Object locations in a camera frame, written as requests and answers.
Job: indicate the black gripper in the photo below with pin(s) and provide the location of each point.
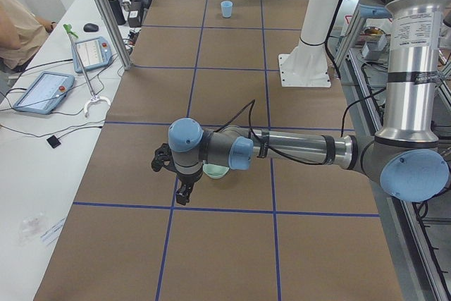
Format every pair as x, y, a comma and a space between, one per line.
187, 181

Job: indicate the mint green bowl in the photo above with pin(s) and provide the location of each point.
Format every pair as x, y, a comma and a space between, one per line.
215, 171

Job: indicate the light blue plastic cup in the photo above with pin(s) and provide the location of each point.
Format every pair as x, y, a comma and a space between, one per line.
226, 8

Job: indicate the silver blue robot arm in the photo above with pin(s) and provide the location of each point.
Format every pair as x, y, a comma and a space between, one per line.
402, 157

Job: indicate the black water bottle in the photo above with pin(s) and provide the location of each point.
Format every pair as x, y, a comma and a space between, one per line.
116, 7

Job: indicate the brown paper table mat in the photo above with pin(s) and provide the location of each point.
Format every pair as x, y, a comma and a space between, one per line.
277, 231

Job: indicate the small black square device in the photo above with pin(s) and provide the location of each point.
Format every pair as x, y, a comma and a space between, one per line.
53, 141

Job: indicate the clear plastic bag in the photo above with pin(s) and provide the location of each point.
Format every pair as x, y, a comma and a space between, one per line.
31, 227

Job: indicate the far blue teach pendant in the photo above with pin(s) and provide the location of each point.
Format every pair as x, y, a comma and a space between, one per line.
94, 53

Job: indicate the blue teach pendant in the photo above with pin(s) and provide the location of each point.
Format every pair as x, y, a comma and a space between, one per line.
45, 93
94, 53

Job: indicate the near blue teach pendant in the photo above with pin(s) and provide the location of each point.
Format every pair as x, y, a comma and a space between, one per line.
45, 93

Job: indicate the black power adapter box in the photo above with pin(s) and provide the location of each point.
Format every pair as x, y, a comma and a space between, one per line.
135, 14

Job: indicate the black computer mouse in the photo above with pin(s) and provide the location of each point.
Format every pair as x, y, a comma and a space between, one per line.
90, 27

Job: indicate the seated person beige shirt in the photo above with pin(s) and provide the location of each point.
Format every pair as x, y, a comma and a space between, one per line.
22, 34

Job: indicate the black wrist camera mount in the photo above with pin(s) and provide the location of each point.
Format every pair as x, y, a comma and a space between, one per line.
163, 159

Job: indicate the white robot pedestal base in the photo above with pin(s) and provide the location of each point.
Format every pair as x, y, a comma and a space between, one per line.
306, 65

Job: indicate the green handled reacher grabber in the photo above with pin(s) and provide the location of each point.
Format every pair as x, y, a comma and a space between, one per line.
79, 68

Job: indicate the aluminium frame side rack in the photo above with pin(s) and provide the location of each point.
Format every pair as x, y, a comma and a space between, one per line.
418, 235

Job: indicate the aluminium frame post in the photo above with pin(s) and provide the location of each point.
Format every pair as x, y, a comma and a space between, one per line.
114, 32

